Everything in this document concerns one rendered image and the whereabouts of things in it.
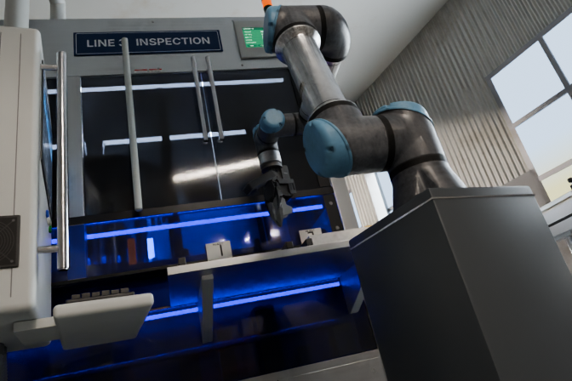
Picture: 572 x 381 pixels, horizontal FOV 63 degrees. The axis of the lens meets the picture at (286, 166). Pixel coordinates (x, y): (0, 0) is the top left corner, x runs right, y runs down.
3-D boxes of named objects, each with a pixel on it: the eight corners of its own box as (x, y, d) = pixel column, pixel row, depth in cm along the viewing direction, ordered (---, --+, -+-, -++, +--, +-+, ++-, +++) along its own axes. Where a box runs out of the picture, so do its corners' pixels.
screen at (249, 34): (240, 59, 201) (232, 22, 210) (288, 57, 207) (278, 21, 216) (241, 57, 200) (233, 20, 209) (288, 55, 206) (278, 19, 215)
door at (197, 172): (85, 217, 158) (81, 78, 183) (220, 201, 171) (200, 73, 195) (85, 216, 158) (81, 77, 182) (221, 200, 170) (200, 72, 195)
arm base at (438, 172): (491, 196, 86) (471, 150, 90) (431, 198, 79) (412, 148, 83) (437, 225, 98) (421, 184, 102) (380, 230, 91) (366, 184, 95)
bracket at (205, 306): (203, 343, 146) (197, 302, 151) (212, 341, 146) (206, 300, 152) (208, 326, 116) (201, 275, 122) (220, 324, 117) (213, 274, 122)
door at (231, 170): (222, 201, 171) (201, 73, 195) (330, 187, 183) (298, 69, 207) (222, 200, 170) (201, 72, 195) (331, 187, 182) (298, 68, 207)
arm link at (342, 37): (357, -5, 122) (316, 116, 161) (317, -5, 119) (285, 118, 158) (371, 24, 116) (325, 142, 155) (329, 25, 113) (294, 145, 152)
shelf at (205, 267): (170, 311, 156) (170, 305, 157) (361, 276, 175) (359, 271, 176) (168, 275, 114) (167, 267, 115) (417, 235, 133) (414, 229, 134)
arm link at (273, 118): (293, 105, 149) (286, 122, 158) (259, 107, 146) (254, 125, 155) (298, 125, 146) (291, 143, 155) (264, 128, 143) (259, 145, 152)
